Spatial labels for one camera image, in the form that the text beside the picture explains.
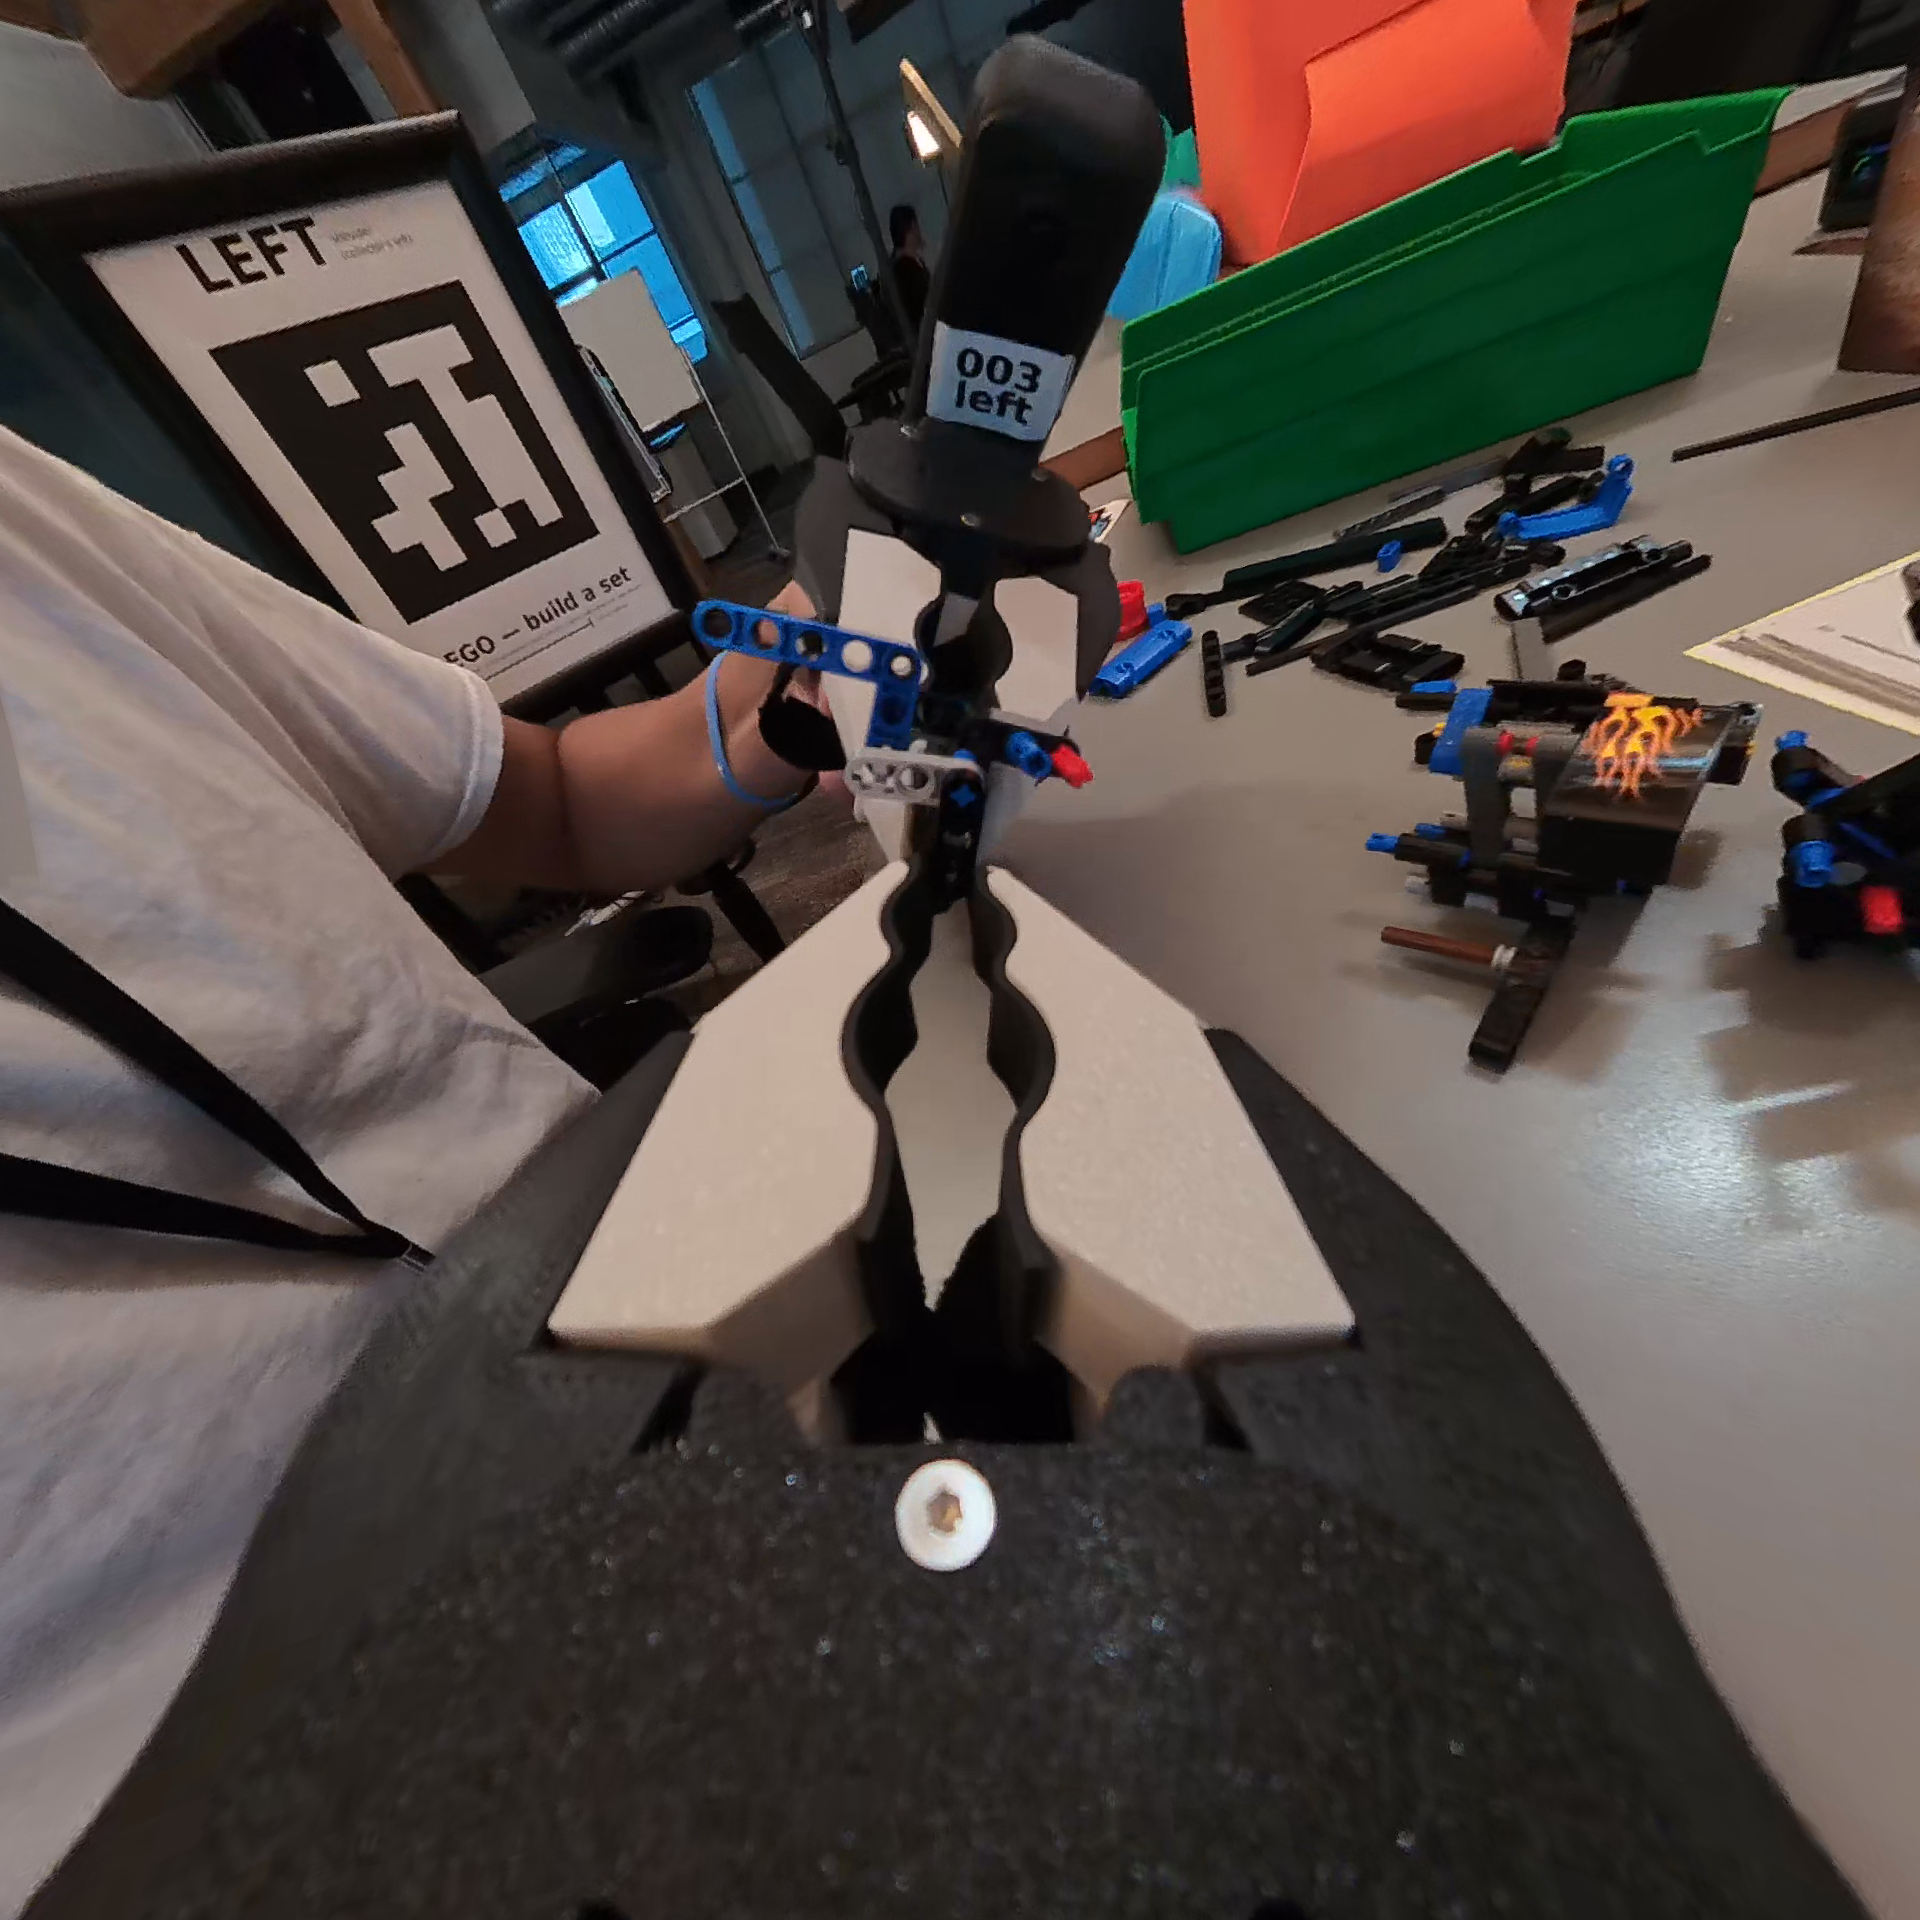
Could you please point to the small blue black lego assembly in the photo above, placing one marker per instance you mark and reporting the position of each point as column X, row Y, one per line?
column 811, row 645

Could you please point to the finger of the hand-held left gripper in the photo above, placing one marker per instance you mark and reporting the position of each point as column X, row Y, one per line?
column 1039, row 645
column 878, row 592

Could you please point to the thin black rod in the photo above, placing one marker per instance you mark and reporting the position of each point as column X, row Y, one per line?
column 1800, row 422

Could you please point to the black lego chassis flame print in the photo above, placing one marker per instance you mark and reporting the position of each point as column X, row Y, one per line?
column 1589, row 810

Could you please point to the green plastic bin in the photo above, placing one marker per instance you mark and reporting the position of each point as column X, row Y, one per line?
column 1425, row 330

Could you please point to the colourful printed card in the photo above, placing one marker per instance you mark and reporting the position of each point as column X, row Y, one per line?
column 1108, row 521

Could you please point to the blue rubber wristband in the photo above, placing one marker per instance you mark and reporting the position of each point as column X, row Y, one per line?
column 717, row 734

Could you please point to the person's left forearm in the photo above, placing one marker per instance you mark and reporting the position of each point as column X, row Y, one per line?
column 600, row 795

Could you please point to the blue plastic bag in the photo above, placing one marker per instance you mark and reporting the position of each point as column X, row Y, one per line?
column 1163, row 254

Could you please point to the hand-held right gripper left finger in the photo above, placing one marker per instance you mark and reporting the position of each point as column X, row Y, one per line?
column 721, row 1201

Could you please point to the white whiteboard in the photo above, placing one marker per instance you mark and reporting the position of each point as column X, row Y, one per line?
column 630, row 345

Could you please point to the framed marker sign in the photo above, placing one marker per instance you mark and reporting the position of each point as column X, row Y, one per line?
column 225, row 390

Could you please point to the person's left hand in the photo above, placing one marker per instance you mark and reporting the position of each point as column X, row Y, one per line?
column 750, row 727

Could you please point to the black chair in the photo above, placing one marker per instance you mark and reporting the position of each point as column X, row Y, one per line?
column 600, row 961

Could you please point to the black blue lego wheel assembly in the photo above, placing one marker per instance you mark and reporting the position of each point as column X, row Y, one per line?
column 1853, row 870

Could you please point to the pile of loose lego pieces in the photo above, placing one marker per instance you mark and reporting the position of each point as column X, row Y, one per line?
column 1350, row 600

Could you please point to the lego instruction booklet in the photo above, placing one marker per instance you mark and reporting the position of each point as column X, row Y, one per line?
column 1838, row 645

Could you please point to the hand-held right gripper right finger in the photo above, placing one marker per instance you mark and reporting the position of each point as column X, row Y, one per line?
column 1185, row 1201

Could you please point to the orange box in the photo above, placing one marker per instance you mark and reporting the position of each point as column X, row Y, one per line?
column 1350, row 106

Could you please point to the small black device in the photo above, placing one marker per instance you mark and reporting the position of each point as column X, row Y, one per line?
column 1869, row 165

